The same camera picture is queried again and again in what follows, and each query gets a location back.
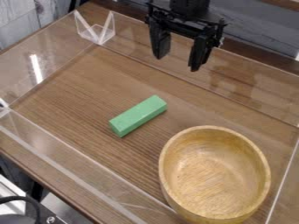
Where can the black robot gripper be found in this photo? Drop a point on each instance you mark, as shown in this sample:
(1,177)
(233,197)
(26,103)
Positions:
(188,18)

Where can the green rectangular block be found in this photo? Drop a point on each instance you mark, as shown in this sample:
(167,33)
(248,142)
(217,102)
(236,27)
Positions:
(138,115)

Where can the brown wooden bowl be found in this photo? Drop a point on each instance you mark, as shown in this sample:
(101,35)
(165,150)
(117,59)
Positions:
(216,176)

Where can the clear acrylic corner bracket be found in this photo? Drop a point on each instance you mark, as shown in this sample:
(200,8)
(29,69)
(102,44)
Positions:
(99,34)

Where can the clear acrylic tray enclosure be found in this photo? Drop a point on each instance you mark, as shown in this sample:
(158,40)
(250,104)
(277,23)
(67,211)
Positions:
(65,86)

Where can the black metal mount with screw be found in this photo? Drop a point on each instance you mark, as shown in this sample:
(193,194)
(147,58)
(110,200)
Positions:
(49,216)

